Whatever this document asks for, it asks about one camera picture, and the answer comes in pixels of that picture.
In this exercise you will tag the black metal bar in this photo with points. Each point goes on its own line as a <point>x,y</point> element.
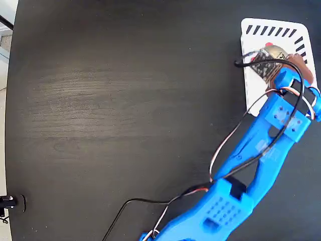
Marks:
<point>6,22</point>

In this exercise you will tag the pink turtle toy silver shell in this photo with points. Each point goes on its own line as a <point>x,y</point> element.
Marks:
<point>276,51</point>

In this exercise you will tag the black clamp mount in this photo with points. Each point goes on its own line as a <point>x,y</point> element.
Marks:
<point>8,201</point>

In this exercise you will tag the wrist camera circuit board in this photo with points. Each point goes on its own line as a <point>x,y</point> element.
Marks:
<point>265,69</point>

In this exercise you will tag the white plastic tray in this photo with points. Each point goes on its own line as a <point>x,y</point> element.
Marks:
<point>252,95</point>

